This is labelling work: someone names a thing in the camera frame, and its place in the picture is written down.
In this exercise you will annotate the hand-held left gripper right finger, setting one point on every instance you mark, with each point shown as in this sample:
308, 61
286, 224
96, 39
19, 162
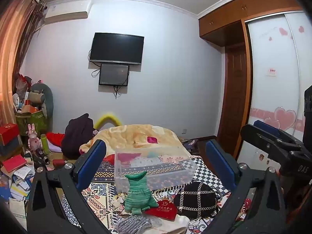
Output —
218, 162

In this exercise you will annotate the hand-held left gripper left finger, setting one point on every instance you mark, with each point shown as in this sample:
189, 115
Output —
93, 162

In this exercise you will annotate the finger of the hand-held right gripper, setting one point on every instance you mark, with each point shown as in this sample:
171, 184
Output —
267, 126
263, 139

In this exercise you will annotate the black white-checked knit hat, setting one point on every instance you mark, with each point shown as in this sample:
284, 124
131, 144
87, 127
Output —
195, 199

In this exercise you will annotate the floral fabric scrunchie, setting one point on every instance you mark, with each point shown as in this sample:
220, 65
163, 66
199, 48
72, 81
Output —
118, 201

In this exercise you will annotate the green knitted garment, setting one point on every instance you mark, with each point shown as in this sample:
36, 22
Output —
139, 195

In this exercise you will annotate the clear plastic storage box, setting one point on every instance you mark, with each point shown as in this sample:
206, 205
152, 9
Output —
156, 168

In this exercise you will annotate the red fabric pouch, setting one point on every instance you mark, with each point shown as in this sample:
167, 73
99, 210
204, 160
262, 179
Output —
163, 209

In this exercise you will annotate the grey knitted cloth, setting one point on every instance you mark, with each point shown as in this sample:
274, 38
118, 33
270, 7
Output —
132, 224

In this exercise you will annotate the white cloth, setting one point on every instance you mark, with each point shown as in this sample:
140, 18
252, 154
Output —
174, 225

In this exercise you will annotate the red cushion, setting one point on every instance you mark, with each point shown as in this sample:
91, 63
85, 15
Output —
111, 158

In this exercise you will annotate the white stickered appliance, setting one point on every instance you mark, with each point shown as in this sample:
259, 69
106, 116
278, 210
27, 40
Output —
262, 157

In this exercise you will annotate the black jacket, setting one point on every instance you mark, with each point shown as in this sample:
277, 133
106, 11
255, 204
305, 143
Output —
76, 136

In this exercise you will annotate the grey backpack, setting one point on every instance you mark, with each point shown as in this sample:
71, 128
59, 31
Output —
190, 145

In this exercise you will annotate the patterned bed sheet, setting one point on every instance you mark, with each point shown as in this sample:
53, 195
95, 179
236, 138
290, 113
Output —
102, 195

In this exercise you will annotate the white heart-print sliding door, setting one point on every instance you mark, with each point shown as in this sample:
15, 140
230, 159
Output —
273, 92

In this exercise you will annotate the lilac cloth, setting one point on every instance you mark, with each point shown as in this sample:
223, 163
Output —
54, 147

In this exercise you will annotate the beige fleece blanket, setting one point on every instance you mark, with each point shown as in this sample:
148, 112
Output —
131, 136

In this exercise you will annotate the yellow foam tube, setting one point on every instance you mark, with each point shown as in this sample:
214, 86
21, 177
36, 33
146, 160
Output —
108, 118

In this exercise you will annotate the red cloth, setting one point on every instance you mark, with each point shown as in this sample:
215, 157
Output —
54, 137

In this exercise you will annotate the brown wooden door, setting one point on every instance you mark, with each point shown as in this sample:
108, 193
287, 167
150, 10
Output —
232, 95

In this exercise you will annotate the black flashlight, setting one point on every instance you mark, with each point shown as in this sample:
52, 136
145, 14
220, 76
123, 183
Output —
42, 157

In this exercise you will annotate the green cylindrical tube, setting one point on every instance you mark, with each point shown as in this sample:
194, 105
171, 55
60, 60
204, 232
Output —
45, 145

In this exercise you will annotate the small red-white door sticker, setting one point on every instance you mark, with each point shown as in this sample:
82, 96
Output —
271, 72

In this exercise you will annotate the pink rabbit figurine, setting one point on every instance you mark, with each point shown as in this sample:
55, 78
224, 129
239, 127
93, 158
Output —
33, 139

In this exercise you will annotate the green shopping bag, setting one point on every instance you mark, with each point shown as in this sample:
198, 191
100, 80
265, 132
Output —
33, 123

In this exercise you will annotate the red book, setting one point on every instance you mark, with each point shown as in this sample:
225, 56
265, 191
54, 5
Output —
14, 163

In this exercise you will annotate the pile of papers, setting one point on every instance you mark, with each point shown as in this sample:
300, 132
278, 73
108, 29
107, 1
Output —
17, 185

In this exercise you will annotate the grey plush toy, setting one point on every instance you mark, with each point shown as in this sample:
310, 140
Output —
39, 97

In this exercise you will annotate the dark grey box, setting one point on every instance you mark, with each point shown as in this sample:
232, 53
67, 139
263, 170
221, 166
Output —
9, 147

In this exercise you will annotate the red gift box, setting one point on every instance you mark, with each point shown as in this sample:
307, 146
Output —
8, 132

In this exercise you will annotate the small white fan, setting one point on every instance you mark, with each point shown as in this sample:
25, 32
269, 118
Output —
16, 99

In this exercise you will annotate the orange curtain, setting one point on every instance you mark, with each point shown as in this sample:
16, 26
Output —
12, 48

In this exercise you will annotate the brown fringed curtain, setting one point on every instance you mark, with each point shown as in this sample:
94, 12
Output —
30, 34

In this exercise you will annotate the white air conditioner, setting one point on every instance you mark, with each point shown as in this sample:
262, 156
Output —
68, 12

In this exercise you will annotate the small black wall monitor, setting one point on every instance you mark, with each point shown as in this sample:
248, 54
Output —
114, 74

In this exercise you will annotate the black wall television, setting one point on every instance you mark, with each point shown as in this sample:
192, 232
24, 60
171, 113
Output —
117, 48

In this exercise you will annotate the wooden wardrobe frame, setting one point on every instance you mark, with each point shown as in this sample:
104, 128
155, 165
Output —
231, 12

